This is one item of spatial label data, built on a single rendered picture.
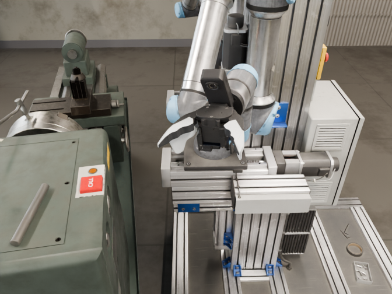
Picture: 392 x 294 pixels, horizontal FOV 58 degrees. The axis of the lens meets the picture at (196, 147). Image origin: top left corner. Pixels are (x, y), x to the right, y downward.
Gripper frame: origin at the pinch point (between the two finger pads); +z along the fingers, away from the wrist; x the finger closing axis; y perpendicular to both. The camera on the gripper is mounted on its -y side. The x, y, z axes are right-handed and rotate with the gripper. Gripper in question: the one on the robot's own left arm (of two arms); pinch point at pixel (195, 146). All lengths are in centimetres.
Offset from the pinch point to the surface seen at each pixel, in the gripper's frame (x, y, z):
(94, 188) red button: 38.5, 26.4, -12.6
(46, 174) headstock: 56, 25, -14
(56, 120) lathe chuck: 77, 26, -45
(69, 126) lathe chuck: 73, 29, -47
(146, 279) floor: 77, 149, -64
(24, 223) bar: 47, 24, 5
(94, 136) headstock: 54, 25, -36
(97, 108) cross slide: 98, 48, -94
